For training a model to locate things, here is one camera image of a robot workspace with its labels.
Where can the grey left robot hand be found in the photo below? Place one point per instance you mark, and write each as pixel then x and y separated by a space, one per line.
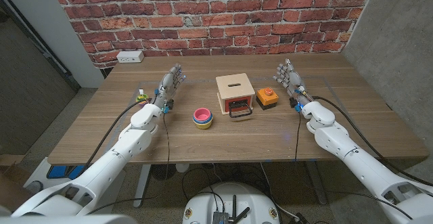
pixel 167 82

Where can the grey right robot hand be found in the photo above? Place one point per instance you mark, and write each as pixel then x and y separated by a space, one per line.
pixel 293 80

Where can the light wooden slotted box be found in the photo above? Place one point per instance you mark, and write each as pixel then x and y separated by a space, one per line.
pixel 235 85

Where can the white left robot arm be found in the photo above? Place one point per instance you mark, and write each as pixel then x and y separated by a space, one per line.
pixel 111 156

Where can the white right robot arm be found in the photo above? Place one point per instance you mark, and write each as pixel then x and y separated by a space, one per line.
pixel 355 163

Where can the orange emergency stop button box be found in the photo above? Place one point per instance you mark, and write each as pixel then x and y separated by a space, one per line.
pixel 267 98

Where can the brown cardboard box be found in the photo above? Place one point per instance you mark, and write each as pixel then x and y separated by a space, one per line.
pixel 11 180

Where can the white power outlet strip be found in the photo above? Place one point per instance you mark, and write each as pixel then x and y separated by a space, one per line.
pixel 130 57

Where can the pink nesting cup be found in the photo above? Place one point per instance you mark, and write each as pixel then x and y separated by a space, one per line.
pixel 202 115

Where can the blue nesting cup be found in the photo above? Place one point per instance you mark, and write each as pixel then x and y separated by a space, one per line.
pixel 203 124

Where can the yellow nesting cup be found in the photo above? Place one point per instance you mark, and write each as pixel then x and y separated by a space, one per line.
pixel 203 127

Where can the red brick printed backdrop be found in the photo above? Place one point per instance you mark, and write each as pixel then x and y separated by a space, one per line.
pixel 220 14

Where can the black round floor base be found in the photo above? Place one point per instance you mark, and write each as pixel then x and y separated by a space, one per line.
pixel 163 171

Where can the white table leg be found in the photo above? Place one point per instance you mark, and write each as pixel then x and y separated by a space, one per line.
pixel 142 183

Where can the dark table leg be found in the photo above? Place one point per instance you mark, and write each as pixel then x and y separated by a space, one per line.
pixel 316 183

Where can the white robot torso base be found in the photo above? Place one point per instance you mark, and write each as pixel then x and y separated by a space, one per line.
pixel 203 207

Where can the blue floor pad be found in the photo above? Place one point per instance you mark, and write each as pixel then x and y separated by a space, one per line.
pixel 61 171

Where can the grey computer module with antennas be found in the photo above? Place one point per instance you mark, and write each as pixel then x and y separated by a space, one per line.
pixel 221 217

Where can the white robot head rim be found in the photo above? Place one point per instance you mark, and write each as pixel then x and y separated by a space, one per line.
pixel 67 220

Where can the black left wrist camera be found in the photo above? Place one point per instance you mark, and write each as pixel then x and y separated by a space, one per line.
pixel 170 104

